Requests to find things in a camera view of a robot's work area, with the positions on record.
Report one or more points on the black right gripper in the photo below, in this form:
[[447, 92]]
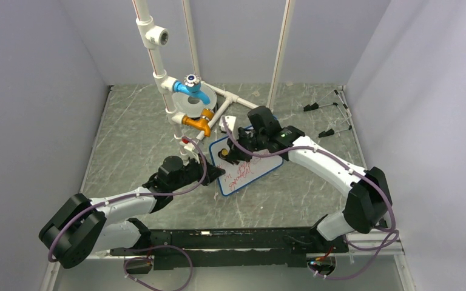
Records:
[[238, 153]]

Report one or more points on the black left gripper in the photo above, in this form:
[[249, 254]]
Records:
[[212, 173]]

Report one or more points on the blue framed whiteboard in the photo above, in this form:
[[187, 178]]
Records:
[[240, 175]]

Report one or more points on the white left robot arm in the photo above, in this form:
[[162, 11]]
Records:
[[83, 226]]

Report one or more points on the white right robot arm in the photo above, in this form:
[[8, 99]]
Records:
[[366, 191]]

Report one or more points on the orange brass faucet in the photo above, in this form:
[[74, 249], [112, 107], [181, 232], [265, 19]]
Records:
[[202, 123]]

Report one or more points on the clear round plate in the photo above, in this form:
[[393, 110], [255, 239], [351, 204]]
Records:
[[192, 106]]

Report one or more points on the blue faucet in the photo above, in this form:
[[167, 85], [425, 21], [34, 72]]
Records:
[[191, 86]]

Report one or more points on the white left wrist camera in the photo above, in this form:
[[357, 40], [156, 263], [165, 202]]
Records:
[[190, 149]]

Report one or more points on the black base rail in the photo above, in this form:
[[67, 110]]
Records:
[[289, 246]]

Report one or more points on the white PVC pipe frame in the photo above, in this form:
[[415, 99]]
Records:
[[154, 37]]

